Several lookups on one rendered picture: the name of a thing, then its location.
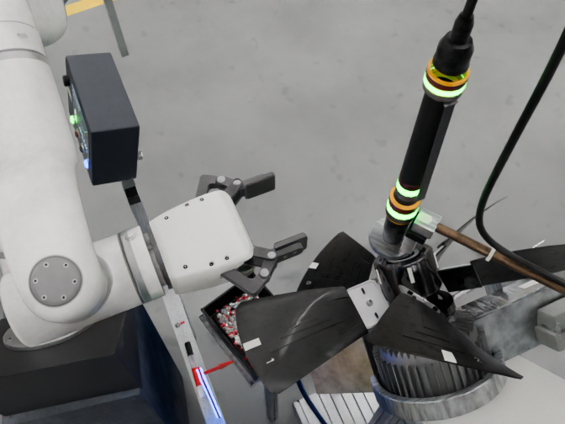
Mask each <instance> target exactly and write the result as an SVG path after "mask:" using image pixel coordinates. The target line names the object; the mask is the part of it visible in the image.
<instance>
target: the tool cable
mask: <svg viewBox="0 0 565 424"><path fill-rule="evenodd" d="M477 2H478V0H467V1H466V3H465V6H464V9H463V11H462V16H463V17H464V18H466V19H470V18H471V17H472V16H473V12H474V9H475V7H476V5H477ZM564 54H565V27H564V29H563V31H562V33H561V36H560V38H559V40H558V42H557V44H556V47H555V49H554V51H553V52H552V55H551V57H550V59H549V61H548V63H547V65H546V67H545V69H544V71H543V73H542V74H541V77H540V79H539V81H538V83H537V84H536V87H535V89H534V91H533V93H532V95H531V97H530V99H529V100H528V102H527V104H526V106H525V108H524V110H523V112H522V114H521V116H520V117H519V119H518V121H517V123H516V125H515V127H514V129H513V131H512V133H511V135H510V137H509V139H508V140H507V142H506V144H505V146H504V149H503V150H502V152H501V154H500V156H499V159H498V161H497V162H496V164H495V166H494V169H493V171H492V172H491V174H490V176H489V178H488V181H487V182H486V184H485V186H484V189H483V191H482V194H481V196H480V199H479V201H478V207H477V210H476V226H477V229H478V232H479V234H480V236H481V237H482V238H483V239H484V240H485V241H486V242H487V243H488V244H489V245H490V246H491V247H492V250H491V252H490V253H489V255H488V257H486V261H489V260H490V259H491V257H492V256H493V254H494V252H495V250H496V251H498V252H500V253H501V254H503V255H505V256H506V257H508V258H509V259H511V260H513V261H514V262H517V263H519V264H520V265H521V266H523V267H525V268H528V269H530V270H531V271H532V272H534V273H537V274H539V275H541V276H542V277H544V278H547V279H549V280H551V281H552V282H554V283H556V284H559V285H561V286H563V287H564V288H565V279H563V278H560V277H558V276H557V275H555V274H553V273H550V272H548V271H547V270H545V269H543V268H540V267H538V266H537V265H535V264H533V263H531V262H529V261H527V260H525V259H524V258H522V257H520V256H518V255H516V254H514V253H513V252H511V251H510V250H508V249H506V248H505V247H503V246H501V245H500V244H499V243H498V242H497V241H495V240H494V239H493V238H492V237H491V236H490V235H489V233H488V232H487V231H486V229H485V227H484V224H483V212H484V209H485V206H486V203H487V201H488V197H489V195H490V194H491V192H492V190H493V188H494V185H495V184H496V182H497V180H498V178H499V175H500V173H501V172H502V170H503V168H504V165H505V164H506V162H507V161H508V159H509V157H510V154H511V152H512V151H513V150H514V148H515V145H516V143H517V142H518V140H519V138H520V136H521V134H522V132H523V131H524V129H525V127H526V125H527V124H528V122H529V120H530V118H531V116H532V115H533V113H534V111H535V109H536V107H537V105H538V103H539V102H540V100H541V97H542V96H543V94H544V92H545V91H546V89H547V87H548V85H549V83H550V81H551V80H552V77H553V75H554V73H555V71H556V70H557V68H558V66H559V64H560V62H561V60H562V58H563V56H564Z"/></svg>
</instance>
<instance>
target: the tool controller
mask: <svg viewBox="0 0 565 424"><path fill-rule="evenodd" d="M62 81H63V84H64V86H65V87H67V93H68V105H69V114H70V116H71V115H72V114H73V115H74V112H73V102H74V104H75V108H76V111H77V118H78V127H77V122H76V120H75V123H76V124H75V125H73V127H74V130H76V129H78V130H79V135H80V139H78V138H77V140H78V143H79V145H80V144H81V143H82V144H83V146H84V151H85V154H82V156H83V159H84V161H85V160H86V158H87V159H88V162H89V169H87V172H88V175H89V177H90V180H91V183H92V185H93V186H96V185H101V184H105V183H115V182H120V181H124V180H128V179H131V178H133V179H135V178H136V174H137V161H138V160H141V159H143V154H142V151H138V148H139V134H140V125H139V123H138V120H137V118H136V116H135V112H134V110H133V108H132V105H131V103H130V100H129V97H128V94H127V92H126V90H125V88H124V84H123V82H122V80H121V77H120V75H119V71H118V69H117V67H116V64H115V62H114V59H113V57H112V54H111V53H110V52H105V53H94V54H83V55H72V56H66V75H63V76H62Z"/></svg>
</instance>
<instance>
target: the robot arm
mask: <svg viewBox="0 0 565 424"><path fill-rule="evenodd" d="M66 26H67V14H66V7H65V3H64V1H63V0H0V266H1V269H2V272H3V276H2V278H1V281H0V296H1V301H2V305H3V310H4V313H5V316H6V317H7V320H8V323H9V325H10V326H11V327H10V328H9V329H8V330H7V331H6V332H5V334H4V336H3V343H4V345H5V347H7V348H8V349H11V350H14V351H32V350H37V349H42V348H46V347H52V346H54V345H57V344H60V343H62V342H65V341H68V340H70V339H72V338H73V337H76V336H78V335H80V334H81V333H83V332H84V331H85V330H87V329H88V328H89V327H90V326H91V325H92V324H93V323H95V322H98V321H101V320H103V319H106V318H109V317H110V316H113V315H117V314H118V313H121V312H124V311H126V310H129V309H132V308H135V307H136V306H139V305H143V304H144V303H147V302H150V301H152V300H154V299H158V298H160V297H162V296H165V291H164V289H163V286H165V285H167V287H168V288H169V289H174V291H175V294H185V293H190V292H194V291H198V290H202V289H208V288H212V287H214V286H218V285H221V284H226V283H228V282H231V283H232V284H233V285H235V286H236V287H238V288H239V289H241V290H242V291H244V292H245V293H247V294H248V295H250V296H251V297H256V296H257V295H258V294H259V293H260V292H261V290H262V289H263V288H264V287H265V285H266V283H268V282H269V281H270V279H271V277H272V274H273V272H274V270H275V268H276V267H277V264H278V263H279V262H282V261H285V260H287V259H289V258H291V257H295V256H297V255H299V254H301V253H302V252H303V251H304V250H305V249H306V248H307V241H308V237H307V235H306V233H303V232H302V233H299V234H297V235H295V236H291V237H289V238H287V239H284V240H281V241H278V242H276V243H274V245H273V248H272V249H268V248H265V247H260V246H253V245H252V243H251V239H250V237H249V236H248V234H247V231H246V228H245V227H244V225H243V223H242V220H241V218H240V216H239V214H238V212H237V210H236V207H235V206H236V205H237V204H238V202H239V201H240V199H241V198H242V197H244V196H245V198H246V199H251V198H254V197H256V196H258V195H261V194H264V193H267V192H270V191H272V190H274V189H275V187H276V184H275V174H274V172H268V173H265V174H264V173H262V174H259V175H256V176H255V177H252V178H247V179H245V180H241V179H240V178H229V177H226V176H224V175H220V176H218V177H217V176H215V175H207V174H203V175H201V176H200V178H199V181H198V188H197V192H196V195H195V199H191V200H189V201H187V202H185V203H183V204H180V205H178V206H176V207H174V208H172V209H170V210H168V211H167V212H165V213H163V214H161V215H159V216H157V217H156V218H155V219H153V220H151V221H150V222H149V223H150V226H149V227H146V230H147V233H145V234H143V233H142V231H141V228H140V226H136V227H134V228H132V229H129V230H126V231H122V232H120V233H118V234H115V235H112V236H109V237H106V238H103V239H101V240H98V241H95V242H92V238H91V235H90V232H89V229H88V226H87V220H86V217H85V214H84V210H83V207H82V201H81V197H80V193H79V189H78V185H77V175H76V167H77V151H76V147H75V143H74V140H73V137H72V134H71V129H70V126H69V124H68V121H67V118H66V113H65V110H64V108H63V105H62V102H61V97H60V94H59V92H58V89H57V86H56V84H55V79H54V77H53V74H52V71H51V68H50V63H49V62H48V59H47V56H46V54H45V49H44V47H46V46H48V45H52V44H54V43H55V42H56V41H58V40H59V39H60V38H61V37H62V36H63V35H64V33H65V32H66ZM212 188H214V189H216V188H218V189H219V191H214V192H211V193H209V190H210V189H212ZM255 266H256V267H260V268H261V269H260V271H259V273H258V274H257V275H256V276H255V277H254V278H247V277H246V276H247V275H249V274H251V273H253V272H254V270H255Z"/></svg>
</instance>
